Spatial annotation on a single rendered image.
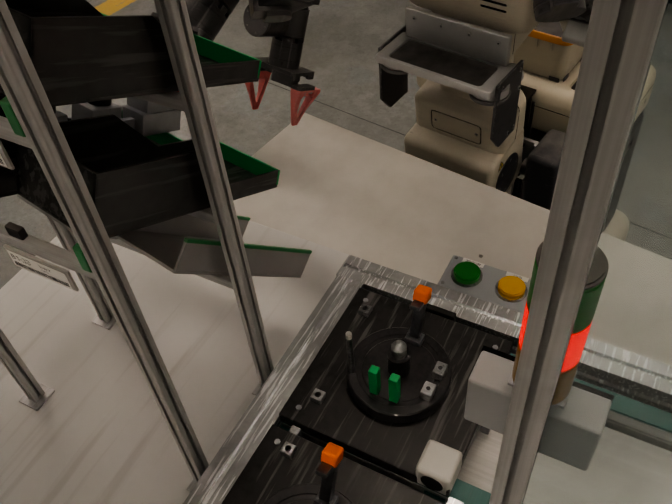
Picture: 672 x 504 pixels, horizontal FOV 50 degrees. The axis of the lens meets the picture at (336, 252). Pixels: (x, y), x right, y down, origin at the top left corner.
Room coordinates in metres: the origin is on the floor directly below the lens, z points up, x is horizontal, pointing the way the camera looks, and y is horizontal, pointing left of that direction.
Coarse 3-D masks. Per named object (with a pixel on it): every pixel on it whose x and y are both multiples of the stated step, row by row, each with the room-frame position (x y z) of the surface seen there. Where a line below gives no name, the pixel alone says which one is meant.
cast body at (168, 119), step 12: (132, 108) 0.79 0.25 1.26; (144, 108) 0.78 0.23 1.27; (156, 108) 0.78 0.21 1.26; (168, 108) 0.80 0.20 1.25; (132, 120) 0.77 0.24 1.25; (144, 120) 0.77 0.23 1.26; (156, 120) 0.78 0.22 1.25; (168, 120) 0.79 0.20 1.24; (180, 120) 0.80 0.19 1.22; (144, 132) 0.76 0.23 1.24; (156, 132) 0.77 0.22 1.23
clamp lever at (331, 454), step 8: (328, 448) 0.38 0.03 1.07; (336, 448) 0.38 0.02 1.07; (328, 456) 0.37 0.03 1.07; (336, 456) 0.37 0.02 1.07; (320, 464) 0.37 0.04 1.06; (328, 464) 0.37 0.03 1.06; (336, 464) 0.36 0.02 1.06; (320, 472) 0.35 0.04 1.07; (328, 472) 0.35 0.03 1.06; (336, 472) 0.37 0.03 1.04; (328, 480) 0.36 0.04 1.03; (320, 488) 0.36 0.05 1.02; (328, 488) 0.36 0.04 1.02; (320, 496) 0.35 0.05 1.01; (328, 496) 0.35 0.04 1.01
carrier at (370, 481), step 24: (288, 432) 0.46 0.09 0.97; (264, 456) 0.43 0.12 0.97; (312, 456) 0.42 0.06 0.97; (240, 480) 0.40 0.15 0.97; (264, 480) 0.40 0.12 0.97; (288, 480) 0.40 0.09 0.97; (312, 480) 0.39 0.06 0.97; (336, 480) 0.39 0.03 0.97; (360, 480) 0.39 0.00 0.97; (384, 480) 0.38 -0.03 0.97
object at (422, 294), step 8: (416, 288) 0.59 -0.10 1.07; (424, 288) 0.59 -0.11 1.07; (416, 296) 0.58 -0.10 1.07; (424, 296) 0.58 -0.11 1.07; (416, 304) 0.57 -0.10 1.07; (424, 304) 0.58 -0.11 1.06; (416, 312) 0.58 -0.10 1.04; (424, 312) 0.58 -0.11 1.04; (416, 320) 0.57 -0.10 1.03; (416, 328) 0.57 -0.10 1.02; (416, 336) 0.56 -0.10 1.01
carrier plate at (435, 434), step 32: (352, 320) 0.63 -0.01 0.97; (384, 320) 0.62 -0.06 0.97; (448, 320) 0.61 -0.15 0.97; (320, 352) 0.58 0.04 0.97; (448, 352) 0.56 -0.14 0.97; (480, 352) 0.55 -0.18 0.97; (320, 384) 0.53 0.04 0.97; (288, 416) 0.48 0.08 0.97; (320, 416) 0.48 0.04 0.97; (352, 416) 0.47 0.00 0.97; (448, 416) 0.46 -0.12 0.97; (352, 448) 0.43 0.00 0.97; (384, 448) 0.42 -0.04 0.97; (416, 448) 0.42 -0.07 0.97; (416, 480) 0.38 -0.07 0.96
